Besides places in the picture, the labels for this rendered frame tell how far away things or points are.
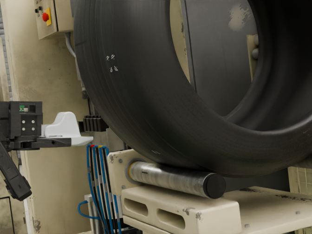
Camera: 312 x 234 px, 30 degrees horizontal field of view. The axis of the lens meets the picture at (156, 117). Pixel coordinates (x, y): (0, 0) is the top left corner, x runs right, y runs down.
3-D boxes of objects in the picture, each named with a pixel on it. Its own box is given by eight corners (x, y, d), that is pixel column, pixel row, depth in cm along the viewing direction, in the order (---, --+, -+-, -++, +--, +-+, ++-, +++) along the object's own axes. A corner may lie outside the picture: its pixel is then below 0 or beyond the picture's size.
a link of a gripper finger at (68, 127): (98, 111, 101) (45, 111, 97) (98, 146, 101) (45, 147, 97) (92, 111, 104) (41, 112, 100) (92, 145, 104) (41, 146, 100)
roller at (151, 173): (125, 178, 132) (129, 159, 133) (143, 182, 134) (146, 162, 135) (203, 197, 101) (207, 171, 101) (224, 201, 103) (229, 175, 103)
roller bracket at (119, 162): (111, 195, 133) (106, 153, 133) (254, 166, 150) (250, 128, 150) (116, 197, 130) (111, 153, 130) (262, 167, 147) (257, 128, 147)
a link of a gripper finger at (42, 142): (74, 137, 98) (21, 139, 94) (74, 146, 98) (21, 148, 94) (65, 137, 102) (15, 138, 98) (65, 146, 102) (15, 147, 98)
